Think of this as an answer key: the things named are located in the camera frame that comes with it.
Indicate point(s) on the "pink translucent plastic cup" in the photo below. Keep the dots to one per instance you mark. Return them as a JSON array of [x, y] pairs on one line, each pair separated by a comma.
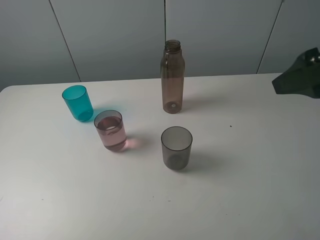
[[110, 127]]

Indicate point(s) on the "grey translucent plastic cup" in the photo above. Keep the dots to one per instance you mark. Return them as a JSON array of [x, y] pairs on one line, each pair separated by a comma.
[[176, 143]]

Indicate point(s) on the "teal translucent plastic cup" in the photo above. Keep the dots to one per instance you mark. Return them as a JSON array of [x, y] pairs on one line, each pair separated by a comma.
[[78, 102]]

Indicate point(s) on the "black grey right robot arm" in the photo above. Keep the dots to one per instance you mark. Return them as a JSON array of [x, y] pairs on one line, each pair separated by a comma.
[[303, 76]]

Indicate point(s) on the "brown translucent water bottle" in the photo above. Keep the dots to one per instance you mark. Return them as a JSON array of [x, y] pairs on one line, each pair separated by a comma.
[[172, 70]]

